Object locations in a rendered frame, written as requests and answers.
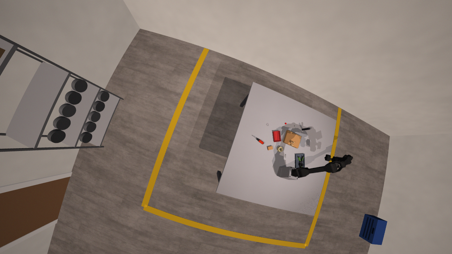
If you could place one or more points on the light wooden board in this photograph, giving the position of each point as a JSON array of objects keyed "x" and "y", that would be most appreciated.
[{"x": 290, "y": 136}]

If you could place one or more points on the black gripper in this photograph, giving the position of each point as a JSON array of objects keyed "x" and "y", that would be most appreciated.
[{"x": 328, "y": 158}]

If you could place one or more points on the red open tray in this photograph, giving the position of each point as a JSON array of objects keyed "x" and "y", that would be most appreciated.
[{"x": 276, "y": 136}]

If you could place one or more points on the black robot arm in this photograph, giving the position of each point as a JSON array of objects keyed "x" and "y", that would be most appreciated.
[{"x": 331, "y": 167}]

